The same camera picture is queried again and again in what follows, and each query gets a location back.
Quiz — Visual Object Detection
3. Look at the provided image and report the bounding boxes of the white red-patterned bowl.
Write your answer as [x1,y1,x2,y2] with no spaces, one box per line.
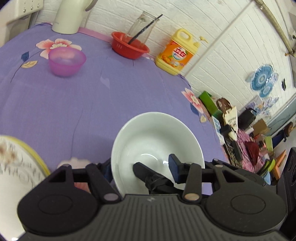
[111,112,205,196]

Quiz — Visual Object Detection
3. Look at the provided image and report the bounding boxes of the yellow plastic plate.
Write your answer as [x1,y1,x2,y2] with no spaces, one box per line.
[9,137,51,176]

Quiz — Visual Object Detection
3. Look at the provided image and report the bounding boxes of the white floral oval plate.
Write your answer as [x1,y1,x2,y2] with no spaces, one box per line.
[0,136,47,240]

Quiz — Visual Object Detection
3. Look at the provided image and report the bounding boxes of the purple plastic bowl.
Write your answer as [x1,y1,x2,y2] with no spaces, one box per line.
[48,47,87,77]

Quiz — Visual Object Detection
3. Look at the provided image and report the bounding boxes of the cream tote bag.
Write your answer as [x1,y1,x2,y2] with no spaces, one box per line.
[216,98,238,141]

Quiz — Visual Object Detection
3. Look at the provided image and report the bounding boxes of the black speaker box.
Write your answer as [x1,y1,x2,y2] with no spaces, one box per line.
[238,108,256,130]

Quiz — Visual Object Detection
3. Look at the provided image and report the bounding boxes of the green cardboard box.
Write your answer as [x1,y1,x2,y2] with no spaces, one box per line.
[199,91,222,121]

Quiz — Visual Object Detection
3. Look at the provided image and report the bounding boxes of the purple floral tablecloth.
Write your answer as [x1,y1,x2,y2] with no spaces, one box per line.
[1,24,225,170]

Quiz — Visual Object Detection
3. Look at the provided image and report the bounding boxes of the blue paper fan decoration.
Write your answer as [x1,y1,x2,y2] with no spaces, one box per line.
[245,64,278,98]

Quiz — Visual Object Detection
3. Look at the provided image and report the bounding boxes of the yellow dish soap bottle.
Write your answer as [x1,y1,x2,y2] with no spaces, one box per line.
[155,29,208,75]

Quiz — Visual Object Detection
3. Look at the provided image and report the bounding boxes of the red plastic colander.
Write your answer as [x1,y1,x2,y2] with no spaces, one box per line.
[111,32,149,60]

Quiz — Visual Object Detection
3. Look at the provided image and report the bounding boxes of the clear glass jar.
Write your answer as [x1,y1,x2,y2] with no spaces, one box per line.
[125,10,160,45]

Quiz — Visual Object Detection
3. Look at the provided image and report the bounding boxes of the black stirring stick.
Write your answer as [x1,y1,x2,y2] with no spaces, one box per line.
[127,14,164,45]

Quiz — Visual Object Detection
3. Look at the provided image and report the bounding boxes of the cream thermos jug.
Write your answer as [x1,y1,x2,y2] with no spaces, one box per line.
[52,0,97,35]

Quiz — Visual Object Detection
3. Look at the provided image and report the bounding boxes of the white water dispenser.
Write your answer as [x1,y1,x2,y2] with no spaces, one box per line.
[0,0,44,47]

